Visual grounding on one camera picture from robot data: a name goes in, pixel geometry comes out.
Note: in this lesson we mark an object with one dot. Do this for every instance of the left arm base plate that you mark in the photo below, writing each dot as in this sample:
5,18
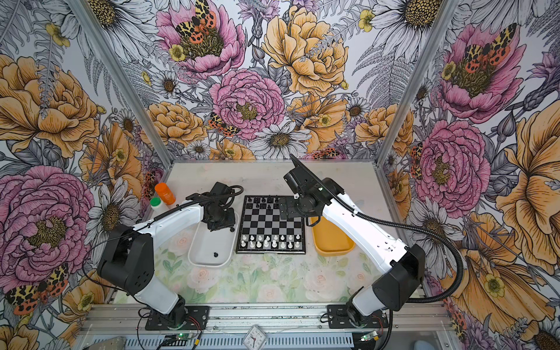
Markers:
185,318

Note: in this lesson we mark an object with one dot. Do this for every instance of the small white clock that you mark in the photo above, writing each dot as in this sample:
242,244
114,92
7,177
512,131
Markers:
255,338

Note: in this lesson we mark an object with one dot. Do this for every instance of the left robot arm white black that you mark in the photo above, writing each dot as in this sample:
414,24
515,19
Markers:
128,258

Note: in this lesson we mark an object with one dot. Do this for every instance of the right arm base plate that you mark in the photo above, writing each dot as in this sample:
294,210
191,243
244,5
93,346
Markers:
340,316

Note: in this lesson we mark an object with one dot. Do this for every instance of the yellow plastic tray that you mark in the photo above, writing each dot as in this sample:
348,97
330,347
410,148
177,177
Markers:
329,239

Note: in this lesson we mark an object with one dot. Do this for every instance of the aluminium frame rail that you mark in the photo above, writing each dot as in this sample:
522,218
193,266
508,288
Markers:
125,319

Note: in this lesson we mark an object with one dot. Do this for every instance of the white plastic tray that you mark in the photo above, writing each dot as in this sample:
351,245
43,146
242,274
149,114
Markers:
213,249

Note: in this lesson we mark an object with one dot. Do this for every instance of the orange bottle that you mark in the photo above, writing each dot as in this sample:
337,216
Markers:
165,193

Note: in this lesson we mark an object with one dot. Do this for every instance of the black white chess board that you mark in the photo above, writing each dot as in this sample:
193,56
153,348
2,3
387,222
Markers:
263,230

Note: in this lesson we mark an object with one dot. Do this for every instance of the white bottle green cap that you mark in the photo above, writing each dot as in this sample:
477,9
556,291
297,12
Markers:
158,206

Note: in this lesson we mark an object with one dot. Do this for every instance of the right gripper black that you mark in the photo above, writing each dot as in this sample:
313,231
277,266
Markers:
291,210

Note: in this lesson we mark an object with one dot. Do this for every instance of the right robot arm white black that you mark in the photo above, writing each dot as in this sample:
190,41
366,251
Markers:
401,266

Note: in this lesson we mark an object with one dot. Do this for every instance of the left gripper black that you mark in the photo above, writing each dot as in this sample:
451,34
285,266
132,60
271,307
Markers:
229,223

